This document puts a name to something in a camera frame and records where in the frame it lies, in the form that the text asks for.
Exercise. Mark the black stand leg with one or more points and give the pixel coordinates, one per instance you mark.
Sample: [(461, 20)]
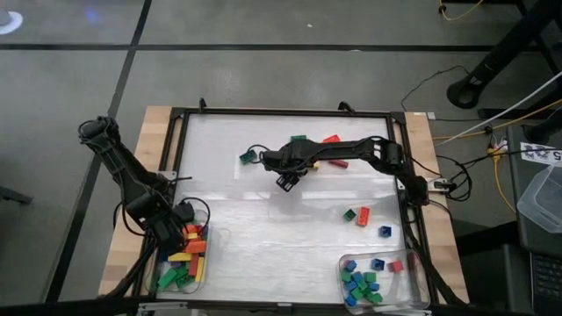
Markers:
[(544, 127)]

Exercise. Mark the white power plugs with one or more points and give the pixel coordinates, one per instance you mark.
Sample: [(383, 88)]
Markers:
[(496, 145)]

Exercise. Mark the purple block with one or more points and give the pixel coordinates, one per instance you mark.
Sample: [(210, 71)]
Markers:
[(175, 264)]

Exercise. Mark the yellow left gripper tag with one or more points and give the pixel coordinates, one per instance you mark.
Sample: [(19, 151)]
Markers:
[(192, 236)]

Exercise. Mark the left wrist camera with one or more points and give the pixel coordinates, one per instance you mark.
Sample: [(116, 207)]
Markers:
[(185, 212)]

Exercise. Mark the black camera stand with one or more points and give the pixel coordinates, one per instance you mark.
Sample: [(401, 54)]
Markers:
[(505, 52)]

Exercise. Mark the clear plastic bin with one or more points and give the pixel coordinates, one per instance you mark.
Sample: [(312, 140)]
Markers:
[(404, 281), (160, 287)]

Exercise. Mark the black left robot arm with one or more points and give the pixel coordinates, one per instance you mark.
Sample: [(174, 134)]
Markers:
[(127, 175)]

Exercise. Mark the black frame clamp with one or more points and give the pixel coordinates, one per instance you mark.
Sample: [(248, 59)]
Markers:
[(347, 107), (202, 105)]

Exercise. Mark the black keyboard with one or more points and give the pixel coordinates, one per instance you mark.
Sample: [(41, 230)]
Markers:
[(546, 276)]

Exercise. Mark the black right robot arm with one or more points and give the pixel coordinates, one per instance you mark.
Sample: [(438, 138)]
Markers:
[(373, 151)]

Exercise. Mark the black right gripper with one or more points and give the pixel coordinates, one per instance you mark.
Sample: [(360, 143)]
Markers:
[(287, 158)]

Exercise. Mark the white plastic surface sheet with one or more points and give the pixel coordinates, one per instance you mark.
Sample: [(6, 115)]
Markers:
[(219, 145)]

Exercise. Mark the black furniture leg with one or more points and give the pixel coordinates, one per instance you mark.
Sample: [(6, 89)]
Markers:
[(15, 196)]

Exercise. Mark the small red block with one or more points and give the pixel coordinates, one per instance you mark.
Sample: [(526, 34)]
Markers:
[(396, 266)]

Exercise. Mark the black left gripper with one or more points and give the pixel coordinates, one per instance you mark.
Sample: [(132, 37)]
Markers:
[(167, 230)]

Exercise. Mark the small white tag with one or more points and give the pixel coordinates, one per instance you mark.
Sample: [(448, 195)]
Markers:
[(431, 117)]

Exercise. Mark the white paper label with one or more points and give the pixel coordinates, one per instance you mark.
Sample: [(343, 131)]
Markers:
[(540, 153)]

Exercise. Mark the white connector box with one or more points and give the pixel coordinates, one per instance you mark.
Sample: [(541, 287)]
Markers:
[(439, 184)]

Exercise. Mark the black bottom rail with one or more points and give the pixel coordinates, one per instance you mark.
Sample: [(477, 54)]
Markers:
[(66, 307)]

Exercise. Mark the clear plastic tub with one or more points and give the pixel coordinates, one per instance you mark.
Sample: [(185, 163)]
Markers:
[(542, 202)]

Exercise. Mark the white round floor marker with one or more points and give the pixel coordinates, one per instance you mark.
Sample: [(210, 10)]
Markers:
[(11, 24)]

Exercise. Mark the black equipment case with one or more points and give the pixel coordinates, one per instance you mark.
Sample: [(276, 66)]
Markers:
[(527, 242)]

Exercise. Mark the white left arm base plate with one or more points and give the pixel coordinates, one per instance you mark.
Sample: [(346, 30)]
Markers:
[(167, 174)]

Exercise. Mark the yellow block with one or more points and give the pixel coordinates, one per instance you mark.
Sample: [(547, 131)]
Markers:
[(200, 268), (315, 166), (180, 256)]

